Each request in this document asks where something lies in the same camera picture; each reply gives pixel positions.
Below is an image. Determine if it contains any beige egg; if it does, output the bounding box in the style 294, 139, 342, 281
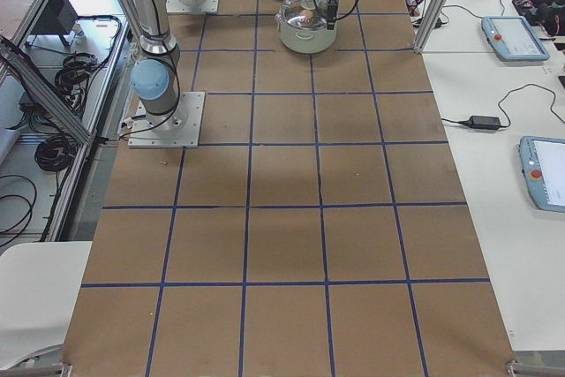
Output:
300, 10, 313, 22

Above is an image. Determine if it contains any glass pot lid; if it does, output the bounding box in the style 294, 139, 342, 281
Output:
278, 0, 328, 30

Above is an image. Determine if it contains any light green steel pot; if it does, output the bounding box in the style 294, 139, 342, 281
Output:
275, 12, 337, 54

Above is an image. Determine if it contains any blue teach pendant far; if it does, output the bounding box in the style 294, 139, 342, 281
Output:
481, 16, 550, 62

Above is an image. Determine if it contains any blue teach pendant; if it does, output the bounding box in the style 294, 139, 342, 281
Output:
481, 16, 550, 62
518, 136, 564, 213

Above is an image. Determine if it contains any black power adapter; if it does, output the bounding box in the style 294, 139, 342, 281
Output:
467, 116, 502, 131

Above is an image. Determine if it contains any blue teach pendant near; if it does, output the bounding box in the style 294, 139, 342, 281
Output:
518, 136, 564, 213

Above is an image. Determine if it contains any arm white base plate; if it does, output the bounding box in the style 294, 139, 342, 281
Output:
166, 0, 220, 15
127, 92, 205, 148

